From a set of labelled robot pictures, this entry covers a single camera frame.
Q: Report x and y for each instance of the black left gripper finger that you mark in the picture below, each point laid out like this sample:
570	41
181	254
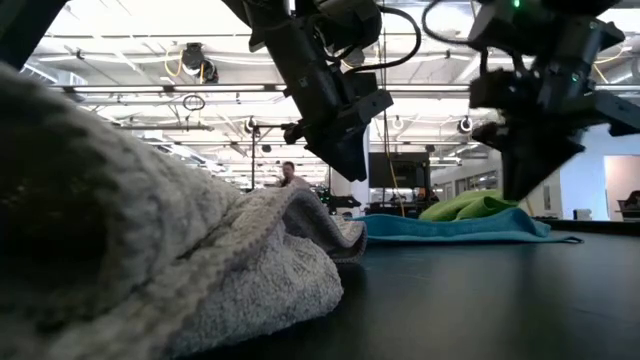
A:
345	155

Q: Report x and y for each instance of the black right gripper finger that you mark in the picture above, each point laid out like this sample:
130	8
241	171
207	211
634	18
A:
510	150
545	160

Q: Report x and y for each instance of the lime green microfiber towel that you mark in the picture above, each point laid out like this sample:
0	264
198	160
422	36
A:
465	207

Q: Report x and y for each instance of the sky blue microfiber towel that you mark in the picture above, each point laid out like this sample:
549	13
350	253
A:
450	227

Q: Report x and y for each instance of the grey waffle-weave towel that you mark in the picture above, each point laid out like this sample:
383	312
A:
150	250

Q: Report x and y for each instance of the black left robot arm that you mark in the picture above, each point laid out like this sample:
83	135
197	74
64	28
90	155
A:
260	15

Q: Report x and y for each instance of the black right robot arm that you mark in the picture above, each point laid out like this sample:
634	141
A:
620	112

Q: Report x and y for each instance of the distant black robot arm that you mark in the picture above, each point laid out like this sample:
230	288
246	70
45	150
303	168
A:
345	201

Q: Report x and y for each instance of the white building pillar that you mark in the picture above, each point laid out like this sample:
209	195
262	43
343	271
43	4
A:
361	195

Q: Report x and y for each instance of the black monitor screen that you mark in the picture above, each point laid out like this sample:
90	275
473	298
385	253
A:
400	170

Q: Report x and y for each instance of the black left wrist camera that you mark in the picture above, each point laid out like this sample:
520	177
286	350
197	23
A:
367	100

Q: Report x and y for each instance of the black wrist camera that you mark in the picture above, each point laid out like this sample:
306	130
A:
487	89
367	100

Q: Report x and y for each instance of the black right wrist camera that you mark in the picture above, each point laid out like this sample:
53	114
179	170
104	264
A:
487	89

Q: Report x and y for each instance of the black table frame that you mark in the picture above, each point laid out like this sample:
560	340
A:
600	227

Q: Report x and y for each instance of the black metal rig frame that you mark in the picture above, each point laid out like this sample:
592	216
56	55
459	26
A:
253	160

